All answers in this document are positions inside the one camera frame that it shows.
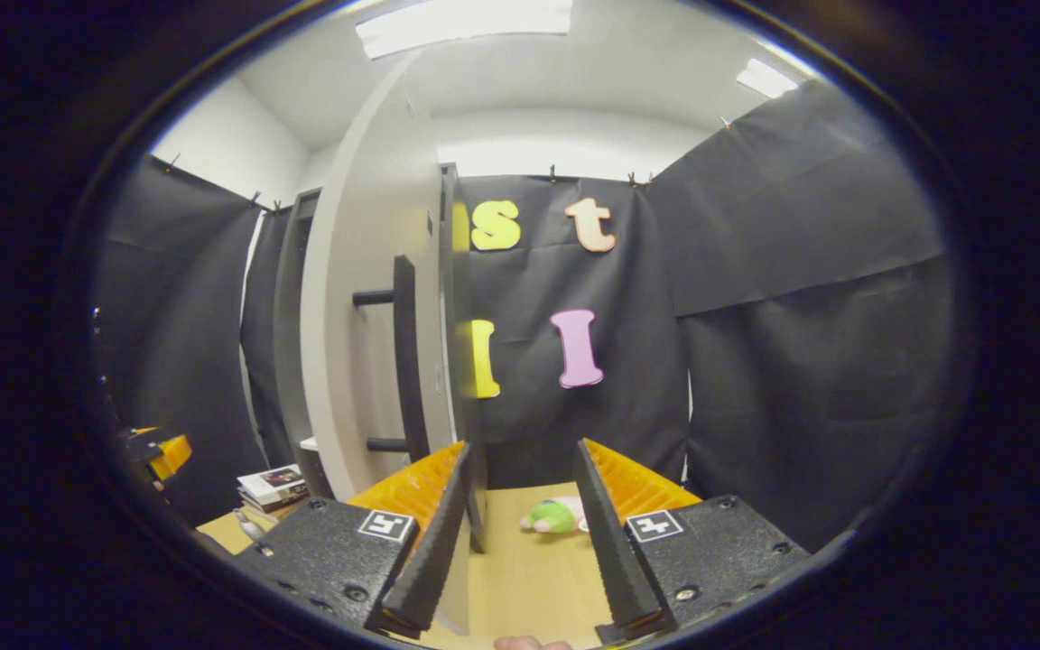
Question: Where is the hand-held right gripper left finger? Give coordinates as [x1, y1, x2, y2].
[231, 440, 476, 638]

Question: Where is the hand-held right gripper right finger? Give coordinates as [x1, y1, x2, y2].
[571, 438, 812, 644]

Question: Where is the black door handle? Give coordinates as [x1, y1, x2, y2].
[352, 255, 432, 463]

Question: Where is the green and pink plush toy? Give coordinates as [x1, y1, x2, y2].
[520, 497, 590, 535]

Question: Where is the brown book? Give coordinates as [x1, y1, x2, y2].
[243, 492, 311, 517]

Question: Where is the black backdrop cloth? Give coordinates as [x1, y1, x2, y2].
[87, 81, 959, 553]

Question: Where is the small ceiling light panel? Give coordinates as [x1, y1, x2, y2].
[735, 58, 801, 100]

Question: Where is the large ceiling light panel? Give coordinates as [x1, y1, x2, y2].
[355, 0, 575, 60]

